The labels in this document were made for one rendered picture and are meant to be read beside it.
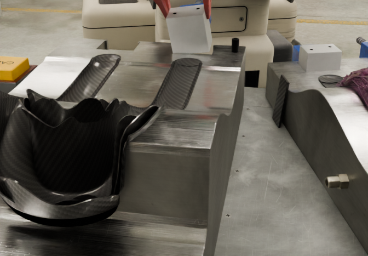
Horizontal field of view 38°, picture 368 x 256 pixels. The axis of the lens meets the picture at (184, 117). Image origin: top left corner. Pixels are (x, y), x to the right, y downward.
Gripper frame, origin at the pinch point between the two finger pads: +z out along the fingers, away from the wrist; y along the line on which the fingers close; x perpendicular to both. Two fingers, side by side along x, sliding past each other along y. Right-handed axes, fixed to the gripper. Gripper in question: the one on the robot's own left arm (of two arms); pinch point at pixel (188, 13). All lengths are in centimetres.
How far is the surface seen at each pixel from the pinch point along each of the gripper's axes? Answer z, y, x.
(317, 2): 154, 32, 385
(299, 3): 151, 17, 379
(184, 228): 3.1, 4.4, -36.7
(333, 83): 11.7, 18.3, -1.3
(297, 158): 14.2, 12.9, -14.2
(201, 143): -3.0, 6.5, -34.1
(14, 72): 6.8, -29.0, 1.6
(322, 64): 10.5, 17.1, 2.2
